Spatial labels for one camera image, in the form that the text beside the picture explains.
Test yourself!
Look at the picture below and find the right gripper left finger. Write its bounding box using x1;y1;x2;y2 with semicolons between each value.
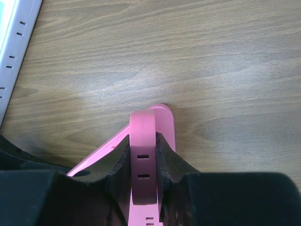
0;137;130;226

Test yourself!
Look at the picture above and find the white multicolour power strip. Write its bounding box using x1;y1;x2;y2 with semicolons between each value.
0;0;42;122

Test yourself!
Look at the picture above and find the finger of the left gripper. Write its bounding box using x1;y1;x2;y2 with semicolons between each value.
0;135;71;172

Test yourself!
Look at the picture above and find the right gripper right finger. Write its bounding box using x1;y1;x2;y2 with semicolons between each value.
156;133;301;226

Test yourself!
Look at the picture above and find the pink triangular power strip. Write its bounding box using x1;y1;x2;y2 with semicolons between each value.
67;104;175;226

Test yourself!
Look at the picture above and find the pink square plug adapter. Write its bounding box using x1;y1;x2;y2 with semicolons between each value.
129;110;157;205

